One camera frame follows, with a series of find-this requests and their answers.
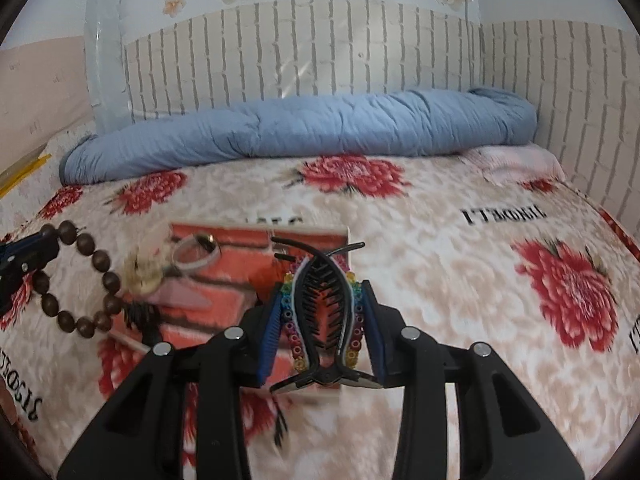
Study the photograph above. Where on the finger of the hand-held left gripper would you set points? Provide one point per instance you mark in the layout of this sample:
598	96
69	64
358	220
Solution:
30	249
10	285

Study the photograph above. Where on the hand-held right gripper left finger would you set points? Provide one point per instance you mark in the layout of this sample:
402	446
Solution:
272	327

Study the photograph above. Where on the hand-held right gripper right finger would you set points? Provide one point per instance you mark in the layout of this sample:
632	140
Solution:
374	330

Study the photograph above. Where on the white tray box brick lining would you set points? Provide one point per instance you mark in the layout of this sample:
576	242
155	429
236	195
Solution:
225	305

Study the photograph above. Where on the rainbow beaded black hair clip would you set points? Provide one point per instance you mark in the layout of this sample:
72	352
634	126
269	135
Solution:
325	310

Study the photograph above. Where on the pineapple plush pink hair clip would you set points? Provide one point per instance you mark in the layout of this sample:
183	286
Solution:
145	270

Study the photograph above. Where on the yellow stick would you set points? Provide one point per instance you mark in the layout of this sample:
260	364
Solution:
25	172

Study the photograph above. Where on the red floral plush blanket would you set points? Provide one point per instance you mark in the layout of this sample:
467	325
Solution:
450	285

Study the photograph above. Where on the white smartwatch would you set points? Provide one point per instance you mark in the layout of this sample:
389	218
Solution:
197	257

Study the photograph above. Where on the blue quilt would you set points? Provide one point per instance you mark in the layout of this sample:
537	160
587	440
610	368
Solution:
300	127

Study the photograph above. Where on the clear plastic sheet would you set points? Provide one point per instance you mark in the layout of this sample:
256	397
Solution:
105	60

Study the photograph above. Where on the pink cloth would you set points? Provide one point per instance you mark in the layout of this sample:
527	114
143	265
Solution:
515	162

